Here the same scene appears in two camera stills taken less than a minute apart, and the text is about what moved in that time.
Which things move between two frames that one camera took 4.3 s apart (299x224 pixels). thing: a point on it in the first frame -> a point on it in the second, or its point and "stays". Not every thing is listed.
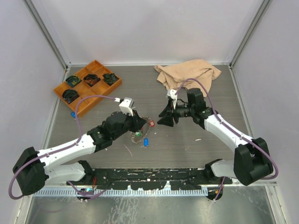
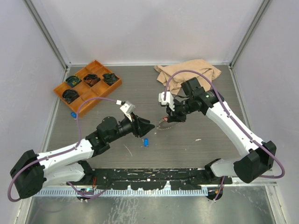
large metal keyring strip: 132,135 -> 166,128
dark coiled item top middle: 91,79 stays
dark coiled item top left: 72,80 stays
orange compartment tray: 94,79 stays
